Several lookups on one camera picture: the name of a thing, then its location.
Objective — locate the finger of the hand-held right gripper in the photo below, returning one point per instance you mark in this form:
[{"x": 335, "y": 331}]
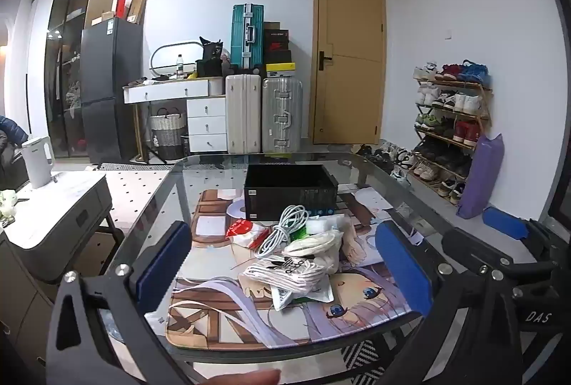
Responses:
[
  {"x": 473, "y": 249},
  {"x": 504, "y": 222}
]

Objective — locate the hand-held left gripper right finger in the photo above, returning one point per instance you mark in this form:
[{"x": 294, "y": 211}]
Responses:
[{"x": 403, "y": 273}]

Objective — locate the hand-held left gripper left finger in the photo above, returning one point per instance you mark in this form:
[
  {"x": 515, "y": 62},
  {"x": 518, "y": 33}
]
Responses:
[{"x": 165, "y": 260}]

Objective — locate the red white plastic bag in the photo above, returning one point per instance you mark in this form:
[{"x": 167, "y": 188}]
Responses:
[{"x": 241, "y": 230}]

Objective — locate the black storage box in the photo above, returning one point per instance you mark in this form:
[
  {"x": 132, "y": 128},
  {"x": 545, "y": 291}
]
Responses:
[{"x": 276, "y": 197}]

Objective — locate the person's left hand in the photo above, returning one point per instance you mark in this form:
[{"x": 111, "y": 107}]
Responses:
[{"x": 254, "y": 378}]

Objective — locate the purple bag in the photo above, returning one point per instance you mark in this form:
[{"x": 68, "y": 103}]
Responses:
[{"x": 481, "y": 180}]

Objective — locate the anime printed mat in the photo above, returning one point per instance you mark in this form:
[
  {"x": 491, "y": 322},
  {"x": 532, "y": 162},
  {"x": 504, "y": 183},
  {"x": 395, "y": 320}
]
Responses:
[{"x": 214, "y": 322}]

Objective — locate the cream cloth bag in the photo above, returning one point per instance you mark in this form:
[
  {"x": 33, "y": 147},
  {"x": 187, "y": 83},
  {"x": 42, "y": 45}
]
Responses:
[{"x": 325, "y": 251}]

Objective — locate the white tape roll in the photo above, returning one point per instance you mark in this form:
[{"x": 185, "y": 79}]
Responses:
[{"x": 234, "y": 209}]

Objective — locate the wooden shoe rack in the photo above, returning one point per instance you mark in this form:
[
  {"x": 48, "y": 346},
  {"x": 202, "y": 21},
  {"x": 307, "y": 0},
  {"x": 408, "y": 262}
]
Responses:
[{"x": 484, "y": 117}]

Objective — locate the pile of loose shoes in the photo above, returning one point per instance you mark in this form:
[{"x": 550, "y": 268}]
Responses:
[{"x": 392, "y": 159}]

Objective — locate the grey side cabinet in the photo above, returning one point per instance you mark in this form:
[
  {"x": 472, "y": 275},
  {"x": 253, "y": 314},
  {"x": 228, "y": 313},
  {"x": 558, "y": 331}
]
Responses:
[{"x": 53, "y": 224}]

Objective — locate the white striped socks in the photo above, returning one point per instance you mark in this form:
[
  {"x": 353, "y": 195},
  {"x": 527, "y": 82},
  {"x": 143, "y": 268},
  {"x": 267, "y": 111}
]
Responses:
[{"x": 285, "y": 273}]

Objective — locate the green white packet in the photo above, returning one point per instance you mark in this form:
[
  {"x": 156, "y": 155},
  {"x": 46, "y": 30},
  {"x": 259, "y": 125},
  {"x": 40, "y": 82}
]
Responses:
[{"x": 285, "y": 299}]

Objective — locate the woven laundry basket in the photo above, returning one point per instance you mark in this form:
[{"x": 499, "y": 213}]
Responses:
[{"x": 167, "y": 133}]

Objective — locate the rows of racked shoes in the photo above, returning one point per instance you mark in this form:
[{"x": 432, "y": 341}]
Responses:
[{"x": 450, "y": 99}]

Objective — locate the white dressing table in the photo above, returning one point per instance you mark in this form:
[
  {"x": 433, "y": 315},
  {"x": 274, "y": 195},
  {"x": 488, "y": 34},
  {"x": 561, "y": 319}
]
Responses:
[{"x": 205, "y": 117}]

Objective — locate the white kettle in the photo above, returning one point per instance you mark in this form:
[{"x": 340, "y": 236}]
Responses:
[{"x": 38, "y": 162}]

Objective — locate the white green flower bunch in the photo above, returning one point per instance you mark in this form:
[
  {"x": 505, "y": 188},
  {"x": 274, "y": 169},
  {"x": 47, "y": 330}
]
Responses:
[{"x": 8, "y": 206}]

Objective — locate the beige suitcase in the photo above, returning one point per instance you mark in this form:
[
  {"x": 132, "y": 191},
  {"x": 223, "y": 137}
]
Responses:
[{"x": 243, "y": 113}]

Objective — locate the black fridge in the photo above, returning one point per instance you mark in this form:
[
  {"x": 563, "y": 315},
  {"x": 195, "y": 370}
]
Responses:
[{"x": 109, "y": 90}]

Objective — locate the silver suitcase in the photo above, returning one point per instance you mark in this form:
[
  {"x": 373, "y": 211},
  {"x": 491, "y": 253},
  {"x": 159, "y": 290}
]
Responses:
[{"x": 282, "y": 113}]

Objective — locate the clear water bottle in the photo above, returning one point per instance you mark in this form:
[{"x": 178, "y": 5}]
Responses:
[{"x": 180, "y": 66}]

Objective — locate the blue puffer jacket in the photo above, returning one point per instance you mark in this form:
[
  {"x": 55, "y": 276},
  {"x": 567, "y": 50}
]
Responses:
[{"x": 11, "y": 130}]

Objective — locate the oval mirror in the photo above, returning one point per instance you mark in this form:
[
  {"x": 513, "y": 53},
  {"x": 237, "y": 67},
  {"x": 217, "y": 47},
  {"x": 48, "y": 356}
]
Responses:
[{"x": 167, "y": 55}]

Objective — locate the black bag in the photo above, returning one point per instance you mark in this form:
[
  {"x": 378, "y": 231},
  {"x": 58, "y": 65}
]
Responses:
[{"x": 209, "y": 59}]

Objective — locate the yellow black box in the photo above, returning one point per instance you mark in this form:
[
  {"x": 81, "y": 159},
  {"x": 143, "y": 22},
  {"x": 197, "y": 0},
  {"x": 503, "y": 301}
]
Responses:
[{"x": 280, "y": 70}]

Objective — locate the yellow wooden door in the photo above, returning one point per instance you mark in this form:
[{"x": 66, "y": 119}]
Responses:
[{"x": 348, "y": 55}]

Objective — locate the dark glass cabinet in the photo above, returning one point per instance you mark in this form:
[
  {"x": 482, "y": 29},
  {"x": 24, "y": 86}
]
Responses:
[{"x": 67, "y": 55}]

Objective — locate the teal suitcase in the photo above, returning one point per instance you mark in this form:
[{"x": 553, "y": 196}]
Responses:
[{"x": 245, "y": 32}]

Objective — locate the black cardboard box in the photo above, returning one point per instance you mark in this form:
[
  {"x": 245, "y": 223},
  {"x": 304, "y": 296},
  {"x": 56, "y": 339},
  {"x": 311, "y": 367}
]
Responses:
[{"x": 276, "y": 41}]

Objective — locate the tall cardboard box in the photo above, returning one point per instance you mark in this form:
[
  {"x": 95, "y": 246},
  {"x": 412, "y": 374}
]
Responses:
[{"x": 137, "y": 8}]

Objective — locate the red box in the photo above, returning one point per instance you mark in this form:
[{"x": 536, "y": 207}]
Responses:
[{"x": 121, "y": 3}]

